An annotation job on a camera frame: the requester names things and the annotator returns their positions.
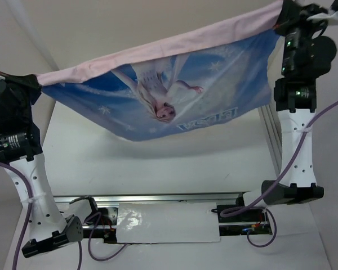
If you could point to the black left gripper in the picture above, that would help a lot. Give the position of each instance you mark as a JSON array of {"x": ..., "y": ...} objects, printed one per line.
[{"x": 27, "y": 81}]

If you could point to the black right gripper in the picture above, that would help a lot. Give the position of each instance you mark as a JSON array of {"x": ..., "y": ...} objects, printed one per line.
[{"x": 294, "y": 13}]

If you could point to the pink printed pillowcase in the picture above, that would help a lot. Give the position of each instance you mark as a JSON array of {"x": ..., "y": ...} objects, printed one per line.
[{"x": 194, "y": 80}]

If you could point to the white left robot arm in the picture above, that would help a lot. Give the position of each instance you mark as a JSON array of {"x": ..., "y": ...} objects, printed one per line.
[{"x": 22, "y": 157}]

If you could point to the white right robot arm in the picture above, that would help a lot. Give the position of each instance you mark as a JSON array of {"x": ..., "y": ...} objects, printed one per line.
[{"x": 296, "y": 104}]

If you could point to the white cover sheet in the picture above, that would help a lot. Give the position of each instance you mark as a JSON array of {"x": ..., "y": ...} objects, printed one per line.
[{"x": 163, "y": 223}]

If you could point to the aluminium frame rails right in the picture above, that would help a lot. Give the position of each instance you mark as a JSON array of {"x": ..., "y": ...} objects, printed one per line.
[{"x": 273, "y": 135}]

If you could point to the aluminium front rail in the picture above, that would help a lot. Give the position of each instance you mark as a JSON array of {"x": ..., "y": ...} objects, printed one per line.
[{"x": 234, "y": 226}]

